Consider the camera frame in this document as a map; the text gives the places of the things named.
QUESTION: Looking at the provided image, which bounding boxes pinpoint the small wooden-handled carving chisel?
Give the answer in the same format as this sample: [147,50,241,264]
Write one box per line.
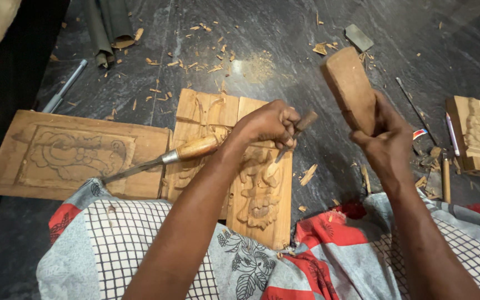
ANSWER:
[274,110,319,164]

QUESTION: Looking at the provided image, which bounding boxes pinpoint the slim wooden-handled chisel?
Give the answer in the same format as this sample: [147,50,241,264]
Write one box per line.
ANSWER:
[442,153,452,204]

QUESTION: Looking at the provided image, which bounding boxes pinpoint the scattered wood shavings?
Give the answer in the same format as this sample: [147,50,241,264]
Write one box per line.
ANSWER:
[48,10,378,126]

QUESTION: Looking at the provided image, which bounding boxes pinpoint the thin dark metal tool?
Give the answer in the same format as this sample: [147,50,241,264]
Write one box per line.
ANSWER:
[395,77,439,146]

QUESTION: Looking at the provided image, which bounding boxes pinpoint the grey sharpening stone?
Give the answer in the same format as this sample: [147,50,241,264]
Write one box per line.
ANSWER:
[344,24,375,53]

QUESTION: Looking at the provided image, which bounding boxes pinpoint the carved floral wooden plank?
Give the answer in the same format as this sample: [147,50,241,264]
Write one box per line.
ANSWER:
[226,97,293,251]

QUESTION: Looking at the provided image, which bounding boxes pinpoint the person's right hand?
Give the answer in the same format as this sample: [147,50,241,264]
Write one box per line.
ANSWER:
[349,89,414,186]

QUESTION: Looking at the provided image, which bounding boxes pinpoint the large wooden panel floral outline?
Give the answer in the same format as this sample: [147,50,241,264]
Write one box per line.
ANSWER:
[0,109,172,201]

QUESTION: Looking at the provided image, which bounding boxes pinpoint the small carved wooden figure block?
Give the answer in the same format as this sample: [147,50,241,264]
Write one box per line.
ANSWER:
[445,95,480,178]

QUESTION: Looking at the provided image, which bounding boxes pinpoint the long chisel light wooden handle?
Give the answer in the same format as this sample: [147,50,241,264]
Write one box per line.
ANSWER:
[101,134,221,185]

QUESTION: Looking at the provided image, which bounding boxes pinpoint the heap of wood chips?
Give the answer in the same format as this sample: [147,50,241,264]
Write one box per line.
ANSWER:
[414,145,461,201]

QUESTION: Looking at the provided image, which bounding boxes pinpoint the white and purple pen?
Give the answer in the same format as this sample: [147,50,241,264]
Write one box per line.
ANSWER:
[445,112,461,157]

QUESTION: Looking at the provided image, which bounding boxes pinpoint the person's left hand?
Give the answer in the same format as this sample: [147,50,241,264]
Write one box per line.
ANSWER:
[231,99,302,151]

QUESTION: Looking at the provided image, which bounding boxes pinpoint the person's patterned grey red wrap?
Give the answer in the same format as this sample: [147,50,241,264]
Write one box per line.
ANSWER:
[36,178,480,300]

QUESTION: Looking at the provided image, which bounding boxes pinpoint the folded green cloth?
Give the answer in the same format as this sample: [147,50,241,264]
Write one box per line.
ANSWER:
[82,0,136,69]

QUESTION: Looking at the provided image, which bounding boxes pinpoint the grey metal rod tool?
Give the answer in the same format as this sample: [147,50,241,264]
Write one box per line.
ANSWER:
[41,59,88,114]

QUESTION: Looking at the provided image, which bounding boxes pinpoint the wooden mallet block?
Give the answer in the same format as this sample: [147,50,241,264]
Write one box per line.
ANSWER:
[321,46,377,137]

